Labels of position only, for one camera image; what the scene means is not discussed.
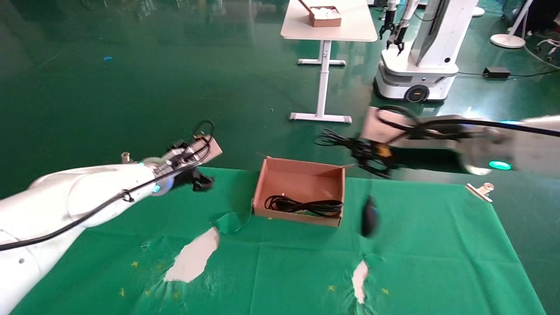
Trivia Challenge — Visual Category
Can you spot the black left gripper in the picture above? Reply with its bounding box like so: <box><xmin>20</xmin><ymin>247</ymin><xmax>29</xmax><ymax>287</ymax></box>
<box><xmin>174</xmin><ymin>168</ymin><xmax>215</xmax><ymax>192</ymax></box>

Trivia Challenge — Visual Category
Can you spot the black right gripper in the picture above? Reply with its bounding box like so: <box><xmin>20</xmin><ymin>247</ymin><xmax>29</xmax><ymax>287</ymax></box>
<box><xmin>350</xmin><ymin>139</ymin><xmax>399</xmax><ymax>179</ymax></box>

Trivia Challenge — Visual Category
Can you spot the thick black cable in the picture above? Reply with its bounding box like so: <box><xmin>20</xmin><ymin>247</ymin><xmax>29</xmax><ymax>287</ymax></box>
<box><xmin>264</xmin><ymin>195</ymin><xmax>344</xmax><ymax>218</ymax></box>

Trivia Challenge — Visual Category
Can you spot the open cardboard box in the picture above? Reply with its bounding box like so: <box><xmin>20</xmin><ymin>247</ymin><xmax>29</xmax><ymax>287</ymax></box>
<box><xmin>252</xmin><ymin>154</ymin><xmax>354</xmax><ymax>228</ymax></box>

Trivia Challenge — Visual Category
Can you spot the small brown cardboard box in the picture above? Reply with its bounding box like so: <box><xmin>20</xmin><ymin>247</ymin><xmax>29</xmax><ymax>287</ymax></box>
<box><xmin>298</xmin><ymin>0</ymin><xmax>342</xmax><ymax>28</ymax></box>

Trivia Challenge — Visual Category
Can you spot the white wheeled robot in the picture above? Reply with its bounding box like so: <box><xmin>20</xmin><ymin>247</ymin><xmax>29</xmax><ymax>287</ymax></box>
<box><xmin>373</xmin><ymin>0</ymin><xmax>480</xmax><ymax>103</ymax></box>

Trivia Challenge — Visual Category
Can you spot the green table cloth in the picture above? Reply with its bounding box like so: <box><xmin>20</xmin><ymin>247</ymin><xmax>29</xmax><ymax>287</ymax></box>
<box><xmin>11</xmin><ymin>166</ymin><xmax>547</xmax><ymax>315</ymax></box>

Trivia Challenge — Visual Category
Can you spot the small black robot gripper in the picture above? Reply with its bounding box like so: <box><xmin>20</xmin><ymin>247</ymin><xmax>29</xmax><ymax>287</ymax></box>
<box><xmin>379</xmin><ymin>10</ymin><xmax>396</xmax><ymax>41</ymax></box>
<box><xmin>387</xmin><ymin>22</ymin><xmax>410</xmax><ymax>55</ymax></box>

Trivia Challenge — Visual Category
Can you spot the white packing material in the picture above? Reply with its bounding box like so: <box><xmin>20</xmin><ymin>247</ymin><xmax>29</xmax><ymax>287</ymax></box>
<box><xmin>311</xmin><ymin>6</ymin><xmax>340</xmax><ymax>19</ymax></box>

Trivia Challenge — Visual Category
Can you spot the black power adapter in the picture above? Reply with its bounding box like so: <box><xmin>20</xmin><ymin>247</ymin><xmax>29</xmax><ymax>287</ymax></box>
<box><xmin>483</xmin><ymin>66</ymin><xmax>511</xmax><ymax>79</ymax></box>

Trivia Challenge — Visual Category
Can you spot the white floor stand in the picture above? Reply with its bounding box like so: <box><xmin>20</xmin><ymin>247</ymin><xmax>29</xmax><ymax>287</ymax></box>
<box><xmin>490</xmin><ymin>0</ymin><xmax>535</xmax><ymax>49</ymax></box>

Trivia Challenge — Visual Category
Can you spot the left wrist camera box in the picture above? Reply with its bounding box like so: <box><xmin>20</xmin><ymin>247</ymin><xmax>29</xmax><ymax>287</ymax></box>
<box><xmin>175</xmin><ymin>136</ymin><xmax>223</xmax><ymax>167</ymax></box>

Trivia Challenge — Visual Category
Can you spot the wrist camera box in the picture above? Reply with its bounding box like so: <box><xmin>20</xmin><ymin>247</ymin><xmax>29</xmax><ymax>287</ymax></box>
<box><xmin>362</xmin><ymin>106</ymin><xmax>414</xmax><ymax>145</ymax></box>
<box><xmin>175</xmin><ymin>136</ymin><xmax>223</xmax><ymax>167</ymax></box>

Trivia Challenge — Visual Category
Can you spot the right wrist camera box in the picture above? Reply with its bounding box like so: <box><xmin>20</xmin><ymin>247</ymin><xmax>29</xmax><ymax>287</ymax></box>
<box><xmin>362</xmin><ymin>106</ymin><xmax>414</xmax><ymax>145</ymax></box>

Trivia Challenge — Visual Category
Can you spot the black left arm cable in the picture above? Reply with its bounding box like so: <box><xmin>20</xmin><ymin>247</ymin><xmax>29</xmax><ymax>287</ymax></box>
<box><xmin>0</xmin><ymin>120</ymin><xmax>216</xmax><ymax>252</ymax></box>

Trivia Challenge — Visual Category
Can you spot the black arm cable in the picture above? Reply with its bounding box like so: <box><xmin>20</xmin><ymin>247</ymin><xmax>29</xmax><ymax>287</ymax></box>
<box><xmin>0</xmin><ymin>120</ymin><xmax>216</xmax><ymax>252</ymax></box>
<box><xmin>377</xmin><ymin>105</ymin><xmax>560</xmax><ymax>140</ymax></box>

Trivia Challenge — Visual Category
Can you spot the white pedestal table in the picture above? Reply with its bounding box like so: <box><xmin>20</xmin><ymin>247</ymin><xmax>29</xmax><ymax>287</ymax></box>
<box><xmin>280</xmin><ymin>0</ymin><xmax>378</xmax><ymax>125</ymax></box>

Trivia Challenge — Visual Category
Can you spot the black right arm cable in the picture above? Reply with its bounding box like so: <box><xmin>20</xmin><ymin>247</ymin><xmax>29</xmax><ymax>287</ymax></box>
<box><xmin>377</xmin><ymin>105</ymin><xmax>560</xmax><ymax>140</ymax></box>

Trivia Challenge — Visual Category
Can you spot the black floor cable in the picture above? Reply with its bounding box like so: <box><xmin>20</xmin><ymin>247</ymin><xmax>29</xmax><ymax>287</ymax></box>
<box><xmin>457</xmin><ymin>68</ymin><xmax>560</xmax><ymax>80</ymax></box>

